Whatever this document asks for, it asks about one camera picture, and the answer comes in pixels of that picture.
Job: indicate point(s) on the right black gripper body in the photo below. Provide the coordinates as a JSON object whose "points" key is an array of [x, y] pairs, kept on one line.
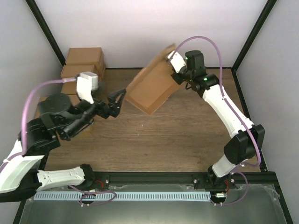
{"points": [[178, 80]]}

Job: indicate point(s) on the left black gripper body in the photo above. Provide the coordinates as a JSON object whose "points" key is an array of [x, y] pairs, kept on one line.
{"points": [[104, 110]]}

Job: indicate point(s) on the left black frame post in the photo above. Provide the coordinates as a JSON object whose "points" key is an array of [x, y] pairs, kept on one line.
{"points": [[46, 30]]}

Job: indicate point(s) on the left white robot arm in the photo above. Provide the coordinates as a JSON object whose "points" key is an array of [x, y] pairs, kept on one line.
{"points": [[59, 120]]}

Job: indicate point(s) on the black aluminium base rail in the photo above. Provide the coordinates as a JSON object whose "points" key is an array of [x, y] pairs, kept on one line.
{"points": [[197, 179]]}

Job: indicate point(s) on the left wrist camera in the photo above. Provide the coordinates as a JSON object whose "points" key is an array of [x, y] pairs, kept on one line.
{"points": [[86, 83]]}

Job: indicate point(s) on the right black frame post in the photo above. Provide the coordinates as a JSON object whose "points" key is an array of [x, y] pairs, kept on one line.
{"points": [[269, 5]]}

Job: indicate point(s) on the light blue slotted cable duct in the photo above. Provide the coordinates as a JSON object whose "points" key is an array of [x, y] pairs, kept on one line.
{"points": [[124, 196]]}

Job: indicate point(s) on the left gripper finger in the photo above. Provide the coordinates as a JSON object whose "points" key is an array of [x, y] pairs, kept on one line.
{"points": [[117, 97], [114, 108]]}

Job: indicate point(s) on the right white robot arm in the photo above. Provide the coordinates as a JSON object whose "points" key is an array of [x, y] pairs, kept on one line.
{"points": [[246, 137]]}

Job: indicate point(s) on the black frame post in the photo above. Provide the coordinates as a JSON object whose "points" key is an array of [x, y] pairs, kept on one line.
{"points": [[269, 5], [46, 30]]}

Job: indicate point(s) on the large front cardboard box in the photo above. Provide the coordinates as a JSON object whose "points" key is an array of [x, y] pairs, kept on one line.
{"points": [[73, 98]]}

